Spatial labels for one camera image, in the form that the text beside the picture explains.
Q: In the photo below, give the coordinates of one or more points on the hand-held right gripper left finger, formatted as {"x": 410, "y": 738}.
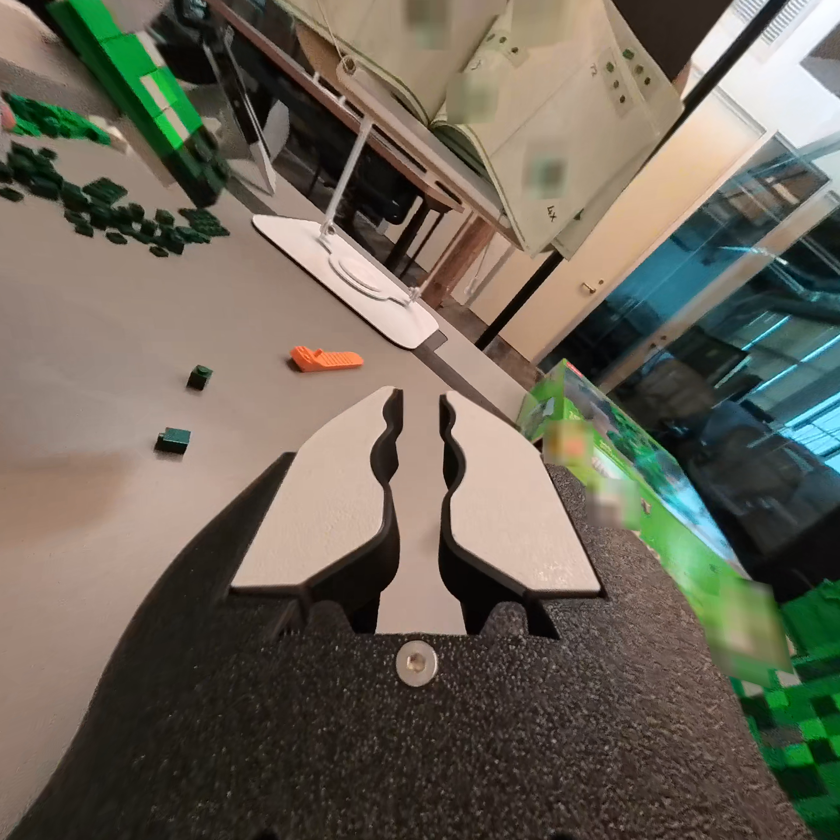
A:
{"x": 321, "y": 499}

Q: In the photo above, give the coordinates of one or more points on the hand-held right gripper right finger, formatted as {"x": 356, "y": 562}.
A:
{"x": 512, "y": 512}

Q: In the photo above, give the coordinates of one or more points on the green lego set box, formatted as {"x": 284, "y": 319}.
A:
{"x": 663, "y": 479}

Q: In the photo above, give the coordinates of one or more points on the dark green lego brick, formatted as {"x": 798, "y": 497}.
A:
{"x": 199, "y": 379}
{"x": 172, "y": 440}

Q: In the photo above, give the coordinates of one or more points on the pile of dark green lego pieces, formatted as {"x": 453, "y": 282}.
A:
{"x": 98, "y": 197}

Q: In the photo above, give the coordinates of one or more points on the large bright green lego build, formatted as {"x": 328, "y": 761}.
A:
{"x": 131, "y": 65}

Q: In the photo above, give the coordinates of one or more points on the orange brick separator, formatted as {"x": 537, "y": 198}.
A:
{"x": 328, "y": 359}

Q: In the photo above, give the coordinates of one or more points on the black stand pole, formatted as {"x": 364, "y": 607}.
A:
{"x": 525, "y": 302}

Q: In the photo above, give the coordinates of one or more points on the wooden side table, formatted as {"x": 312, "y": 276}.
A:
{"x": 459, "y": 256}

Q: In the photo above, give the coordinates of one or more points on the cream door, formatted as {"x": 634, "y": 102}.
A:
{"x": 656, "y": 229}

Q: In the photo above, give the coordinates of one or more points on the green pixel-pattern creeper model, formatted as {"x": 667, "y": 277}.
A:
{"x": 800, "y": 722}

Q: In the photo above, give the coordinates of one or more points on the open instruction booklet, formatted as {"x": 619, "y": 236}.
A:
{"x": 590, "y": 131}

